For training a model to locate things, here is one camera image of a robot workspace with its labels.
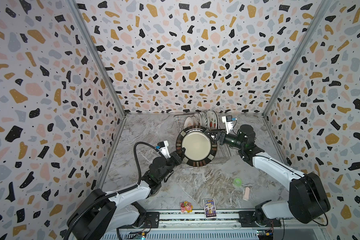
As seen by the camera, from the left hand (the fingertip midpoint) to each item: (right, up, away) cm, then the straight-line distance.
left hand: (186, 147), depth 76 cm
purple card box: (+12, -31, 0) cm, 33 cm away
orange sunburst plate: (+6, +15, +26) cm, 31 cm away
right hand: (+11, +9, -1) cm, 14 cm away
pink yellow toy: (0, -30, 0) cm, 30 cm away
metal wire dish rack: (+19, -4, +2) cm, 20 cm away
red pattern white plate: (+10, +17, +22) cm, 29 cm away
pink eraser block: (+32, -26, +4) cm, 41 cm away
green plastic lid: (+30, -22, +11) cm, 39 cm away
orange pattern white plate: (+13, +13, +16) cm, 24 cm away
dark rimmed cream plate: (+7, -2, +4) cm, 8 cm away
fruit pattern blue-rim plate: (+17, +15, +22) cm, 31 cm away
